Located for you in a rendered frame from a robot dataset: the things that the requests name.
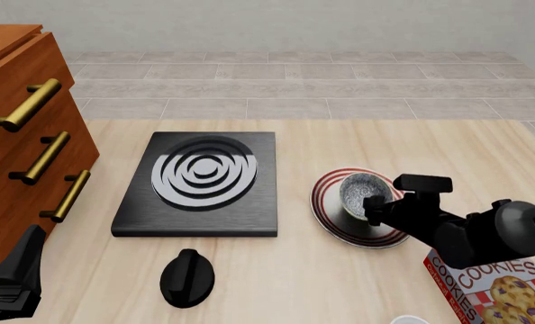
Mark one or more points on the white plate with red rings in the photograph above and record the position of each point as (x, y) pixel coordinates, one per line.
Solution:
(335, 219)

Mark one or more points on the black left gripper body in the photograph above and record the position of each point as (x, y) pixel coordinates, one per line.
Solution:
(2, 305)

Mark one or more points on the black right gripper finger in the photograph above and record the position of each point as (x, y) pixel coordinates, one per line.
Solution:
(375, 218)
(373, 203)

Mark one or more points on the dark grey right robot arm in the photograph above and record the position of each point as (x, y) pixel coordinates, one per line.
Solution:
(497, 229)

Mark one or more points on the white ramekin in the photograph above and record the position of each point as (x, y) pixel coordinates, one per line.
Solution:
(409, 320)

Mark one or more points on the black speckled bowl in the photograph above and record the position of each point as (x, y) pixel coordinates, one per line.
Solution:
(355, 192)

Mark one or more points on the wooden cabinet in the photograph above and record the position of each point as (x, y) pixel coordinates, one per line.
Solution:
(6, 40)

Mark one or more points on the round black stove knob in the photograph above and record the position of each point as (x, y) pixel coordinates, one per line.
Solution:
(186, 280)

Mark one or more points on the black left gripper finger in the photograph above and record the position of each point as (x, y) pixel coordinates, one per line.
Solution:
(17, 263)
(38, 270)

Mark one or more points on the flat black stove plate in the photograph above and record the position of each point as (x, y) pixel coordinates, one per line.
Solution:
(204, 219)

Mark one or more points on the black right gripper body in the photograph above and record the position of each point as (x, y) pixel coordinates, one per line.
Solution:
(402, 216)

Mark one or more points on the red cookies box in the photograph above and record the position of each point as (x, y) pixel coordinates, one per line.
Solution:
(510, 293)

